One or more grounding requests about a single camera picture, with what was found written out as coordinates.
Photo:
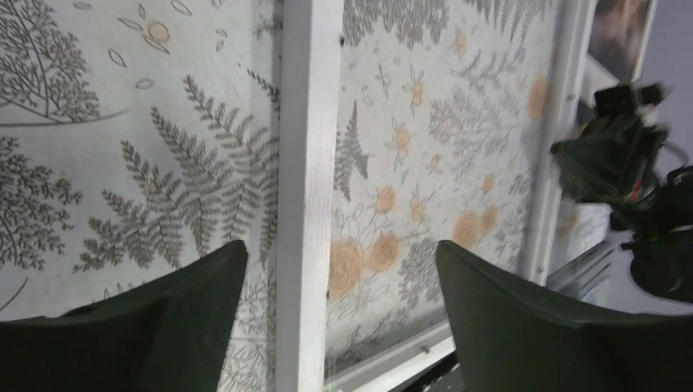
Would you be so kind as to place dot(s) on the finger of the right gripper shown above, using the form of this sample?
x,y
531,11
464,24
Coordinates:
x,y
572,176
627,98

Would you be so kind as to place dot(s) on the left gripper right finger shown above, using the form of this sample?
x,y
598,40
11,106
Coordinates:
x,y
513,335

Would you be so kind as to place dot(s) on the floral tablecloth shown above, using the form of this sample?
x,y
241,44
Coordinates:
x,y
139,136

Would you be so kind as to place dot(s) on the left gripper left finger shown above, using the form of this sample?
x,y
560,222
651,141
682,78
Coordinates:
x,y
170,334

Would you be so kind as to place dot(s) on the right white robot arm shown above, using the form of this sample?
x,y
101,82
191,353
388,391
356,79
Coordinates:
x,y
662,245

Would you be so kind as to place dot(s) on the white-bordered sunset photo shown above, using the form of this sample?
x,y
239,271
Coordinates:
x,y
619,37

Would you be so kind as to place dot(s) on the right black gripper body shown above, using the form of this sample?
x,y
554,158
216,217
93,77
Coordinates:
x,y
615,160

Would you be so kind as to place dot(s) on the white picture frame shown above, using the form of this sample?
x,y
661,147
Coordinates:
x,y
310,74

